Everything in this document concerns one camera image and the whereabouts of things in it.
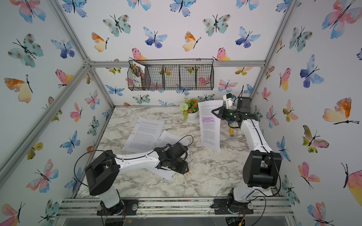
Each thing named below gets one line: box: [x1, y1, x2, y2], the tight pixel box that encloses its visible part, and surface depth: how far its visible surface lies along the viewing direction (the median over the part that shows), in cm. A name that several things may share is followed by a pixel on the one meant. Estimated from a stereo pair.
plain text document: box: [121, 116, 165, 154], surface depth 106 cm
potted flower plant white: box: [179, 95, 200, 122], surface depth 103 cm
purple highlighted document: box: [197, 99, 224, 153], surface depth 85 cm
